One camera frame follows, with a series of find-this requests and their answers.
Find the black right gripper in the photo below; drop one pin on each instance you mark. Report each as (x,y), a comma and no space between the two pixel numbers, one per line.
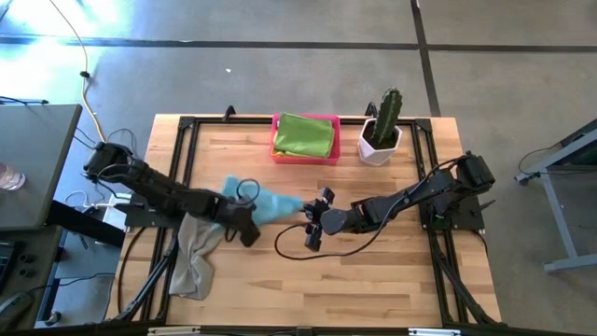
(340,221)

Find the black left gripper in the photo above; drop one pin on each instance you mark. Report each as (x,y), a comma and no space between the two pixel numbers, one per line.
(233,214)

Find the light blue microfiber towel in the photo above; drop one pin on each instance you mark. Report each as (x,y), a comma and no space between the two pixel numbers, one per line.
(275,205)

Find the grey microfiber towel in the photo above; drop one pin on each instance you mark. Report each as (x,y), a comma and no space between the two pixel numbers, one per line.
(196,261)

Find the bright green microfiber towel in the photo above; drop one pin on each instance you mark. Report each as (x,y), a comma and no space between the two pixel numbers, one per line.
(303,135)

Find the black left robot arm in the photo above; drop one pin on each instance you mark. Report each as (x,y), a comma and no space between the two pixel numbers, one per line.
(158,189)

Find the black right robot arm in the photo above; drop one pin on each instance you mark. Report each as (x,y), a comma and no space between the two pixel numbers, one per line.
(410,196)

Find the pink plastic bin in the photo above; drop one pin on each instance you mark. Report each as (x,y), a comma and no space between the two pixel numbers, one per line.
(337,154)

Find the white faceted plant pot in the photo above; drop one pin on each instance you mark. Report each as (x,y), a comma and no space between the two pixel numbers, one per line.
(373,156)

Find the white power adapter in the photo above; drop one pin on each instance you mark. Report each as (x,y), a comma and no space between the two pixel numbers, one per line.
(112,212)

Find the white strip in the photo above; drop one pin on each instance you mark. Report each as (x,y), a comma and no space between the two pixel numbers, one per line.
(434,332)
(172,330)

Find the black desk support bar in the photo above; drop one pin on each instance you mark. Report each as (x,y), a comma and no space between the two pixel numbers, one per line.
(79,224)

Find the grey desk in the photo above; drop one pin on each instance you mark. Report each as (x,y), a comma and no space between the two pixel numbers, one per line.
(32,163)

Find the clear drinking glass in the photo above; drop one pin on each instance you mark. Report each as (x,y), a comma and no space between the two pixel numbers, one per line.
(9,179)

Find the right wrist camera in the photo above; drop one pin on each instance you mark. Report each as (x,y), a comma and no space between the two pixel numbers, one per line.
(313,238)

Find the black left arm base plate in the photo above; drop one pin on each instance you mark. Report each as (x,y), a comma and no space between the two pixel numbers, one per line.
(144,219)

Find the black aluminium table frame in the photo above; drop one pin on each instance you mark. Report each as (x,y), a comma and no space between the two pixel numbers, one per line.
(303,120)

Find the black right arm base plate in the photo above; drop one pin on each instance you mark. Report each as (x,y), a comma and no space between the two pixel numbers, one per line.
(471,217)

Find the grey metal table frame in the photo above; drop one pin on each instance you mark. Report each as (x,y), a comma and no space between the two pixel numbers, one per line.
(557,224)

